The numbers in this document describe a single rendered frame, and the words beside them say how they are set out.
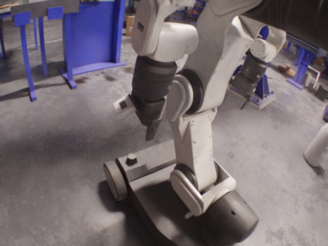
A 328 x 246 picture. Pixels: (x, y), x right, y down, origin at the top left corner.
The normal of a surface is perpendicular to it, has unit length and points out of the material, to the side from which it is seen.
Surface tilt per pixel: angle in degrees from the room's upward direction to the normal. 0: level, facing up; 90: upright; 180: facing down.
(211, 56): 90
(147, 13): 90
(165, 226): 0
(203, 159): 60
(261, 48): 90
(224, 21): 90
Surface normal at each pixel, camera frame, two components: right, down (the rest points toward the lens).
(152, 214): 0.15, -0.77
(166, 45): 0.51, 0.68
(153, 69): 0.02, 0.03
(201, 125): 0.55, 0.12
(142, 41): -0.83, 0.23
